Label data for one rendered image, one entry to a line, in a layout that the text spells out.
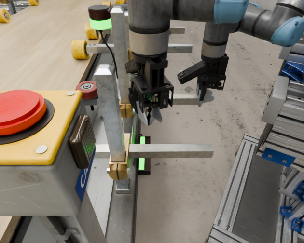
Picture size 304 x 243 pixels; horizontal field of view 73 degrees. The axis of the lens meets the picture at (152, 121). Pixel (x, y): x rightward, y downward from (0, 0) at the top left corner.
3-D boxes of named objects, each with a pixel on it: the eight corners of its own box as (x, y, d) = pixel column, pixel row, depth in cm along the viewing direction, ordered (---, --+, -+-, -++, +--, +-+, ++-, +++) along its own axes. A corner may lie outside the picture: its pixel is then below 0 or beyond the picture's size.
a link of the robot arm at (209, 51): (205, 46, 62) (200, 36, 68) (202, 60, 65) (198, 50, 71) (230, 46, 62) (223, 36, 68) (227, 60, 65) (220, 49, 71)
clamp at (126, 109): (135, 97, 85) (134, 87, 82) (133, 118, 75) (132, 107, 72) (121, 97, 85) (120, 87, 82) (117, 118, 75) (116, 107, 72)
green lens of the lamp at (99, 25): (114, 22, 60) (113, 14, 59) (111, 29, 56) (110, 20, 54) (93, 22, 60) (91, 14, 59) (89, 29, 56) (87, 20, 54)
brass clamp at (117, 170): (132, 144, 67) (131, 133, 64) (130, 180, 57) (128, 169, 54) (114, 144, 67) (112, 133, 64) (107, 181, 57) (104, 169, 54)
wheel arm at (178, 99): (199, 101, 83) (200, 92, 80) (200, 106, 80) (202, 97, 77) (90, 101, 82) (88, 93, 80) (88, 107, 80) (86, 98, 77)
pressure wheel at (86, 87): (104, 103, 86) (99, 79, 78) (101, 115, 80) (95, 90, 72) (85, 103, 86) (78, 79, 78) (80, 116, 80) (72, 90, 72)
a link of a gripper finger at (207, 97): (213, 110, 80) (217, 90, 74) (197, 111, 80) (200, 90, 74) (211, 105, 82) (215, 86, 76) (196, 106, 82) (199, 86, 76)
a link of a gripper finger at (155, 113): (154, 136, 53) (154, 107, 47) (146, 122, 57) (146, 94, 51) (165, 133, 54) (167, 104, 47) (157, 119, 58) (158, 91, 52)
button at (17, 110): (59, 106, 16) (51, 87, 14) (37, 146, 13) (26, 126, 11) (6, 106, 16) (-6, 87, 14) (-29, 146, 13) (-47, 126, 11)
